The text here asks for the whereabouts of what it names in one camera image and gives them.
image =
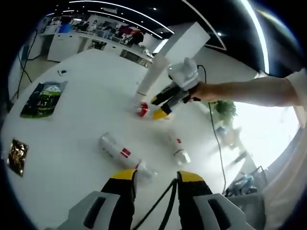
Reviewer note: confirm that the green potted plant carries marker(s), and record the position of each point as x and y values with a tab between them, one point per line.
225	110

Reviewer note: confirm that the golden foil packet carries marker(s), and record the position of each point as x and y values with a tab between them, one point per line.
18	155

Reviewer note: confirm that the white skincare tube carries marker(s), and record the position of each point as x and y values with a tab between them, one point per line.
153	74

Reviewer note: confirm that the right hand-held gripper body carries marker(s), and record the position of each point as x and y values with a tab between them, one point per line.
183	76

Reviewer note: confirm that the blue box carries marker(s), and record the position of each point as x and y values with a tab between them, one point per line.
65	28

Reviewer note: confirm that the green snack packet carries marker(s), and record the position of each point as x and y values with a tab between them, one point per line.
43	98

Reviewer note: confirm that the white pump bottle red collar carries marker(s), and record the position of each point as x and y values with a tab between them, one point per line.
144	110

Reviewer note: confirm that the small black tag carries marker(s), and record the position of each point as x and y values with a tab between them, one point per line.
62	72

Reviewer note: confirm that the red display screen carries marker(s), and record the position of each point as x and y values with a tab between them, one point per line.
126	31

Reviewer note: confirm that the white office counter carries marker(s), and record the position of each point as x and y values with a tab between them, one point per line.
62	45

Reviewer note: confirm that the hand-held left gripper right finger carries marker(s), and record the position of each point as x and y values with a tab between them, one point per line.
192	191

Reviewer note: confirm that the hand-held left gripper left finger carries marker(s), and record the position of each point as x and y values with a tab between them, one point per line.
117	191

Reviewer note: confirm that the blue white container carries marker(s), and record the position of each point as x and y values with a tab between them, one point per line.
221	131

